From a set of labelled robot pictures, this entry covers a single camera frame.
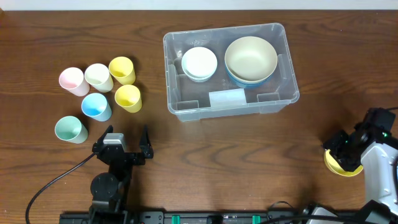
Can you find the white small bowl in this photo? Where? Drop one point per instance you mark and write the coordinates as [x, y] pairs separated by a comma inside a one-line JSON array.
[[199, 57]]

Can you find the yellow small bowl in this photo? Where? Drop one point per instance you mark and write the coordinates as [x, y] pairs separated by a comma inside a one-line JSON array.
[[335, 168]]

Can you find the dark blue bowl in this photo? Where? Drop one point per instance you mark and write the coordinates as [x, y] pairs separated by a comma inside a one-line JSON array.
[[245, 81], [246, 85]]

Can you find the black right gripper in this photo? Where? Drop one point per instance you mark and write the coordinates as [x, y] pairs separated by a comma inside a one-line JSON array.
[[337, 149]]

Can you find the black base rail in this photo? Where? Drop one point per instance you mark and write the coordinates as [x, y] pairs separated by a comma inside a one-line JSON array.
[[170, 218]]

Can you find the near yellow plastic cup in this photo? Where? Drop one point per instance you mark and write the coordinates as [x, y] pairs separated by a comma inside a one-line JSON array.
[[129, 98]]

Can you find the mint green plastic cup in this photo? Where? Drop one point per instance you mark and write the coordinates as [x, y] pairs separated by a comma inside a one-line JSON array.
[[71, 129]]

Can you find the cream white plastic cup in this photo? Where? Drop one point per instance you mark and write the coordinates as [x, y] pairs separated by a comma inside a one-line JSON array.
[[98, 76]]

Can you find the light grey small bowl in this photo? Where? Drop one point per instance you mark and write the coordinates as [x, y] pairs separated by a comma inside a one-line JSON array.
[[199, 74]]

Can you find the clear plastic storage bin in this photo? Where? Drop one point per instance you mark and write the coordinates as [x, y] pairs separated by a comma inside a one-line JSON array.
[[220, 96]]

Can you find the large beige bowl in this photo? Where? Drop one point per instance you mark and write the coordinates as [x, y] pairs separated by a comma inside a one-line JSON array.
[[251, 58]]

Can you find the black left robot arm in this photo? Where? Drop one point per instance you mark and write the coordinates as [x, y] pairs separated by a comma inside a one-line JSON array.
[[110, 189]]

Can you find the light blue plastic cup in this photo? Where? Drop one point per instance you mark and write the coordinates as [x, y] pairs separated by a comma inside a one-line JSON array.
[[96, 106]]

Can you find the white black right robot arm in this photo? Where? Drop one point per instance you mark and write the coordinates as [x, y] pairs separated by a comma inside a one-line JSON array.
[[370, 148]]

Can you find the far yellow plastic cup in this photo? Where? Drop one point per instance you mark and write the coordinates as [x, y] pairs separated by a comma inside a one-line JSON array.
[[122, 69]]

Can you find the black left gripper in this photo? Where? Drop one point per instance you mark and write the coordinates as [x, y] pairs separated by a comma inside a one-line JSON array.
[[123, 156]]

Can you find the yellow plastic cup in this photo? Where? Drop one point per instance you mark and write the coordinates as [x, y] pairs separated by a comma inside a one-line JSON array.
[[129, 98], [122, 69]]

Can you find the pink plastic cup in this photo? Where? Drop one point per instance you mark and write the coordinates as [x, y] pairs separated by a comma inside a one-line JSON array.
[[73, 80]]

